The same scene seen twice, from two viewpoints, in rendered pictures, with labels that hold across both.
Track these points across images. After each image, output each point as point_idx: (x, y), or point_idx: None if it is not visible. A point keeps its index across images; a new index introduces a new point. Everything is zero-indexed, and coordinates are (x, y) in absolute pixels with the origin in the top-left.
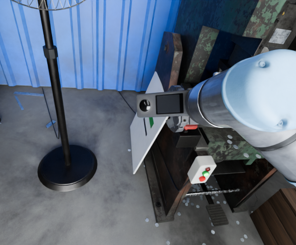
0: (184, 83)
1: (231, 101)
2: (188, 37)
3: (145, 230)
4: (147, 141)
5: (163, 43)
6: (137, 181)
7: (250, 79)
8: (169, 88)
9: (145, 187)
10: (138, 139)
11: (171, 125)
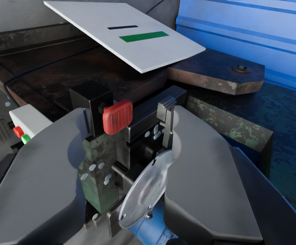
0: (185, 95)
1: None
2: (253, 104)
3: None
4: (97, 30)
5: (246, 64)
6: (30, 7)
7: None
8: (265, 180)
9: (22, 23)
10: (103, 14)
11: (19, 175)
